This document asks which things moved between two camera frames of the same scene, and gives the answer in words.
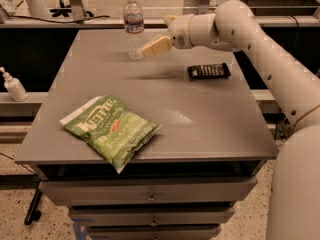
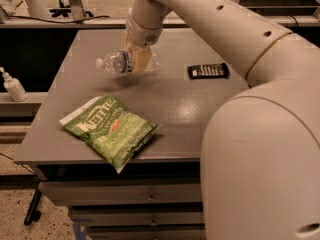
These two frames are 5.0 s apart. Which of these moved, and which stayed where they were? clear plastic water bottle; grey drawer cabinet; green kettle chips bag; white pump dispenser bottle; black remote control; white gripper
Moved: white gripper; clear plastic water bottle
Stayed: green kettle chips bag; white pump dispenser bottle; black remote control; grey drawer cabinet
